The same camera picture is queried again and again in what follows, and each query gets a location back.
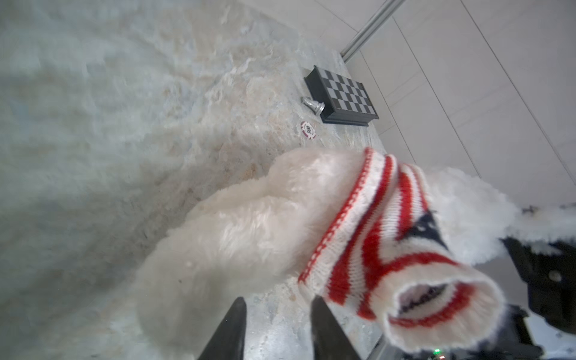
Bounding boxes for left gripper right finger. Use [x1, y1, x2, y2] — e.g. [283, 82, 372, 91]
[310, 296, 360, 360]

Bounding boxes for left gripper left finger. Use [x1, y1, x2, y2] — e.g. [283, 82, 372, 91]
[198, 297, 248, 360]

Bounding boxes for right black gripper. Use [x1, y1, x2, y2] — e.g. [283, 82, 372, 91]
[502, 237, 575, 335]

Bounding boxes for white teddy bear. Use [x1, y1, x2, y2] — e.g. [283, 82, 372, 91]
[135, 148, 575, 355]

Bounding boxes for red white striped sweater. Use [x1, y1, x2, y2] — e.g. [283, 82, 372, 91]
[298, 148, 505, 353]

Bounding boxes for small silver metal object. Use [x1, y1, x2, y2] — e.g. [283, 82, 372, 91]
[301, 97, 326, 116]

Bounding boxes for black white chessboard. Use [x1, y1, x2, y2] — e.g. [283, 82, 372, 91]
[304, 66, 379, 127]

